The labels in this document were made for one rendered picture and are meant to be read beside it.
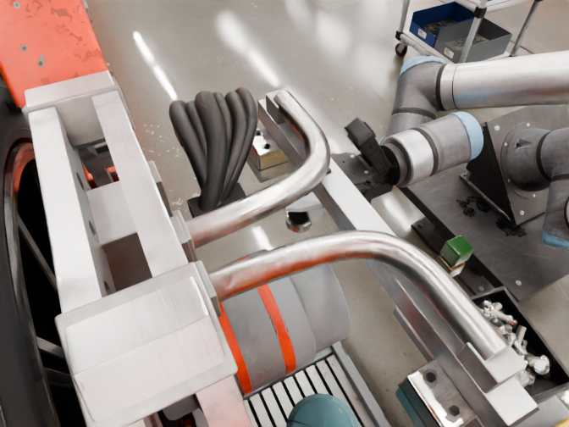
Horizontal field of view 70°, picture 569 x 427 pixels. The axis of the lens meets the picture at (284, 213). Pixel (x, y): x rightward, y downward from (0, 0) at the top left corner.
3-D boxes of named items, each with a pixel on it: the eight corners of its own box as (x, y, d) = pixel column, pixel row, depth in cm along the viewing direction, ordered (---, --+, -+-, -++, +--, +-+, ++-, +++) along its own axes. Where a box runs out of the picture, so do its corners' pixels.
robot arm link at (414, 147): (439, 151, 65) (402, 117, 70) (415, 161, 63) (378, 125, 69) (424, 190, 72) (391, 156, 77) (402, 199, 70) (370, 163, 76)
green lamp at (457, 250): (439, 252, 80) (444, 241, 77) (454, 245, 82) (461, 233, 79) (452, 268, 78) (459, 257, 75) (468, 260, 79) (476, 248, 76)
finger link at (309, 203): (295, 240, 63) (342, 214, 67) (296, 216, 59) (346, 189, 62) (284, 227, 65) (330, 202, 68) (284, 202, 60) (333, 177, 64)
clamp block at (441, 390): (391, 392, 37) (405, 373, 33) (468, 348, 40) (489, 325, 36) (428, 449, 34) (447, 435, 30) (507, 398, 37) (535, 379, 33)
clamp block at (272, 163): (244, 161, 56) (241, 130, 52) (302, 141, 59) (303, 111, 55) (259, 185, 54) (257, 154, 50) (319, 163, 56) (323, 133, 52)
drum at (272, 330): (151, 335, 53) (116, 280, 42) (296, 271, 59) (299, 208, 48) (185, 445, 45) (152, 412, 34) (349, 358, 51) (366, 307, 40)
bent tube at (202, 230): (132, 152, 46) (100, 65, 38) (285, 105, 52) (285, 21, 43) (180, 272, 36) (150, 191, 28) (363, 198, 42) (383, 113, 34)
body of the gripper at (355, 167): (340, 223, 68) (400, 198, 71) (346, 187, 61) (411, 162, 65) (317, 191, 72) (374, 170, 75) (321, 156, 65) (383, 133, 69)
